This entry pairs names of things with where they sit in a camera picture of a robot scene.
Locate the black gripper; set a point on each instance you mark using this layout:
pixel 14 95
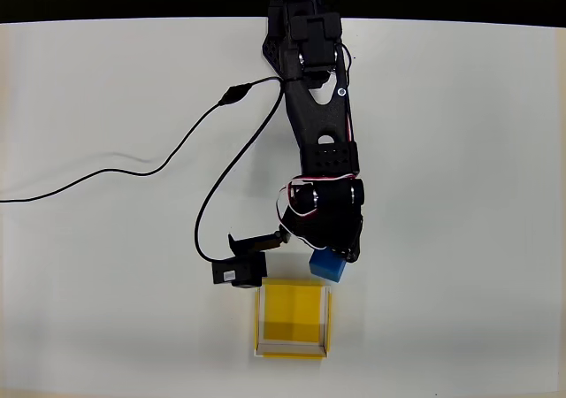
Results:
pixel 344 244

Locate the blue cube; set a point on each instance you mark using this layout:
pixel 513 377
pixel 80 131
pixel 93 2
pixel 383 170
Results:
pixel 326 267

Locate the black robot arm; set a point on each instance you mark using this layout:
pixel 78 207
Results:
pixel 318 119

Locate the yellow open box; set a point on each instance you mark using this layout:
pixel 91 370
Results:
pixel 292 314

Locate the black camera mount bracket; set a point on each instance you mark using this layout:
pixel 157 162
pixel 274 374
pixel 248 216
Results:
pixel 258 242

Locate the black camera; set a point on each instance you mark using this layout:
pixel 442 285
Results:
pixel 239 272

